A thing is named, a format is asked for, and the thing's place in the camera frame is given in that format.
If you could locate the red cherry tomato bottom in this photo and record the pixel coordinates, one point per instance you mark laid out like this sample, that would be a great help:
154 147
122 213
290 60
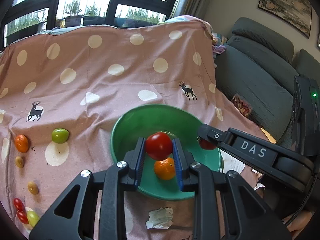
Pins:
22 217

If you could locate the green plastic bowl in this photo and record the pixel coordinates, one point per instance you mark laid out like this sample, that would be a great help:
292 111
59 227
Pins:
145 120

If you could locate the pink polka dot cloth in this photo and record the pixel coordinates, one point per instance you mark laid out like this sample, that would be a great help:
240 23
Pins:
84 80

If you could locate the red snack packet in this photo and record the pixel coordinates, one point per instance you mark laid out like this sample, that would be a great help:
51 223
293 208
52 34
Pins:
241 105

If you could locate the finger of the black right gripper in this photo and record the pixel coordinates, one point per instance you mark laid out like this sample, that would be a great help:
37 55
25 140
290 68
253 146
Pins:
214 135

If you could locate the grey sofa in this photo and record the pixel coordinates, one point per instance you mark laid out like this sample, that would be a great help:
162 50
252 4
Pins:
259 66

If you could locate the framed landscape painting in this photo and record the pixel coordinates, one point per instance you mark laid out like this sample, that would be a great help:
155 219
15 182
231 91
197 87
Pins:
297 13

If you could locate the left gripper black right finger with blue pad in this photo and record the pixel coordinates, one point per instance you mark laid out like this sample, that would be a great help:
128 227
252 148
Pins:
224 201

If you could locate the small green fruit bottom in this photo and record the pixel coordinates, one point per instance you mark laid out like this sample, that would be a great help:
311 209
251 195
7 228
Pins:
33 218

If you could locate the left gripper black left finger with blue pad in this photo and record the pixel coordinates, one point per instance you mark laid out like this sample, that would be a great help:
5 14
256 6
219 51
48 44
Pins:
72 215

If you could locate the brown longan upper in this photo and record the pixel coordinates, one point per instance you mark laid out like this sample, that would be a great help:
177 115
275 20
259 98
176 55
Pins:
19 162

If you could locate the window black frame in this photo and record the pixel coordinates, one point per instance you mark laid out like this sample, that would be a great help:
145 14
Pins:
23 18

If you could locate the black camera device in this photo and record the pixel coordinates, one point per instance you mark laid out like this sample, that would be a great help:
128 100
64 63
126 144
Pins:
305 116

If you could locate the brown longan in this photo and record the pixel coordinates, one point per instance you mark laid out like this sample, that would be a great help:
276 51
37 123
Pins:
19 162
32 187

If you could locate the red cherry tomato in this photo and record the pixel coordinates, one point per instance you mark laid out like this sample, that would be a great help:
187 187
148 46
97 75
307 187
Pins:
22 217
206 145
18 204
158 146

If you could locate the crumpled white tissue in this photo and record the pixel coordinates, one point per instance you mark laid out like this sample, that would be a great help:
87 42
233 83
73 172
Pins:
160 219

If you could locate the brown longan lower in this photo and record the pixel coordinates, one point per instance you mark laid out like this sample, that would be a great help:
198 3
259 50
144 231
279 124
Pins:
32 187

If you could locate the large orange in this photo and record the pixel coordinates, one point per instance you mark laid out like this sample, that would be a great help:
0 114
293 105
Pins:
22 143

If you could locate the green fruit on cloth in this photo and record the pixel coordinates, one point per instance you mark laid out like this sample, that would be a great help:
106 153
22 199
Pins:
60 135

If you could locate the pile of clothes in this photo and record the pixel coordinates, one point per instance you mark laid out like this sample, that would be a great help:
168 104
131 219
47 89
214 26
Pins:
218 44

